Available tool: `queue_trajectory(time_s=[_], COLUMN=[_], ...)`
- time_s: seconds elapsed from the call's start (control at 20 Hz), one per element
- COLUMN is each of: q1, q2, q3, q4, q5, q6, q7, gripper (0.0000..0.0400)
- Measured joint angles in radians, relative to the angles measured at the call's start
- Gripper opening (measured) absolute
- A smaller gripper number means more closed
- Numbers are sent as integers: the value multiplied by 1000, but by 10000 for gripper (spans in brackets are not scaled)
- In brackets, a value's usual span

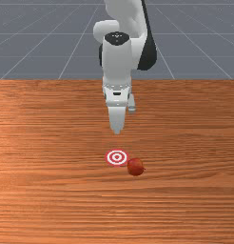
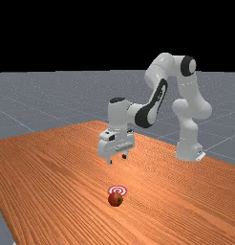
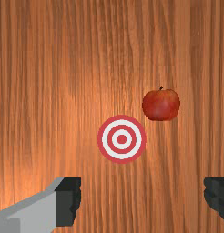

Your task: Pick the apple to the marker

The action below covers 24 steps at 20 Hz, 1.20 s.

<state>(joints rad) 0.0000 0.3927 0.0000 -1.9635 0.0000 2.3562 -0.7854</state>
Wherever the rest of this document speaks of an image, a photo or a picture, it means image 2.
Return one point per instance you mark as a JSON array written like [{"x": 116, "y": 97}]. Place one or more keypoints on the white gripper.
[{"x": 116, "y": 145}]

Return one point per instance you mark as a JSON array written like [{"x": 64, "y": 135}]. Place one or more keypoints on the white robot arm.
[{"x": 186, "y": 95}]

